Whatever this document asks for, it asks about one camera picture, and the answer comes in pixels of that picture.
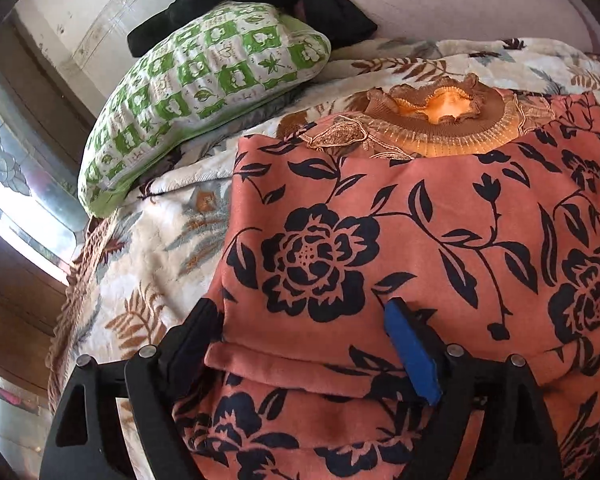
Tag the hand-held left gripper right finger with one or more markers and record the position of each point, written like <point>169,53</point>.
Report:
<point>412,355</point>

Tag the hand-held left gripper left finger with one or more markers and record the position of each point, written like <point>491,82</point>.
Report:
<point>192,342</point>

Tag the orange floral print garment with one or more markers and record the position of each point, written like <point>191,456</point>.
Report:
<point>380,210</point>

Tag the cream leaf print blanket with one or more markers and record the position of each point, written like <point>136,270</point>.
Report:
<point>165,240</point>

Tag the brown ruffled knit sweater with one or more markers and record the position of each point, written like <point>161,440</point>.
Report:
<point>445,145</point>

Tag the green white checked pillow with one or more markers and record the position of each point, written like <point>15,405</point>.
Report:
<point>190,85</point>

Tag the stained glass window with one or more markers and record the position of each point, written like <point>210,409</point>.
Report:
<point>10,160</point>

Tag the black cloth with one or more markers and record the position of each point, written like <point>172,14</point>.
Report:
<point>330,15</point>

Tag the pink bed sheet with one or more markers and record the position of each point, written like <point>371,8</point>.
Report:
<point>455,5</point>

